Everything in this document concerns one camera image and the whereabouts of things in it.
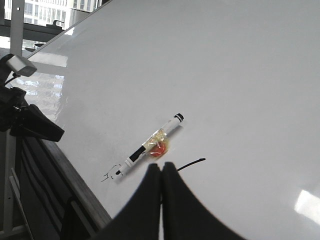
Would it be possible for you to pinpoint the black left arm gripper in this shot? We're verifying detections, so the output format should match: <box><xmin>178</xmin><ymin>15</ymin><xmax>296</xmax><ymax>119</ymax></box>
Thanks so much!
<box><xmin>0</xmin><ymin>86</ymin><xmax>65</xmax><ymax>142</ymax></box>

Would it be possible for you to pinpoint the red round magnet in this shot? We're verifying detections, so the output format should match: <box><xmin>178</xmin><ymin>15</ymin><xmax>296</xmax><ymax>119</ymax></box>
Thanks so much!
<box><xmin>150</xmin><ymin>141</ymin><xmax>168</xmax><ymax>158</ymax></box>

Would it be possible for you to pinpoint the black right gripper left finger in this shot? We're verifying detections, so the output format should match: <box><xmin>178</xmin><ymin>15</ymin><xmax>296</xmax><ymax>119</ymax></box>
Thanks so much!
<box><xmin>92</xmin><ymin>163</ymin><xmax>161</xmax><ymax>240</ymax></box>

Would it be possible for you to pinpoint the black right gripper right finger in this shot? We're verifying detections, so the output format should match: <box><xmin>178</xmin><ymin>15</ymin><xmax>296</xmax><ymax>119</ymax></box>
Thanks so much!
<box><xmin>161</xmin><ymin>162</ymin><xmax>243</xmax><ymax>240</ymax></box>

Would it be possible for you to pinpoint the grey camera box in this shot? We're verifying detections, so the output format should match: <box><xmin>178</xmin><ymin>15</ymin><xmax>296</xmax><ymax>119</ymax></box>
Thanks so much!
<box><xmin>5</xmin><ymin>55</ymin><xmax>37</xmax><ymax>77</ymax></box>

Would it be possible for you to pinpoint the white black whiteboard marker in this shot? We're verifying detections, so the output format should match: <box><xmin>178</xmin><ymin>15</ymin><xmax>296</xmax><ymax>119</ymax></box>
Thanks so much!
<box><xmin>115</xmin><ymin>113</ymin><xmax>184</xmax><ymax>176</ymax></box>

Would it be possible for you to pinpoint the grey metal upright post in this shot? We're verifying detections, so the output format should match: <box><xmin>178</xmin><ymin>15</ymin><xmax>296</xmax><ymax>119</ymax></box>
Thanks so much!
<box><xmin>10</xmin><ymin>0</ymin><xmax>25</xmax><ymax>56</ymax></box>

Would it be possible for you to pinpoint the white whiteboard with aluminium frame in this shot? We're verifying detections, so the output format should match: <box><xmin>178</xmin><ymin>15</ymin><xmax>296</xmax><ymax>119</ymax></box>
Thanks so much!
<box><xmin>18</xmin><ymin>0</ymin><xmax>320</xmax><ymax>240</ymax></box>

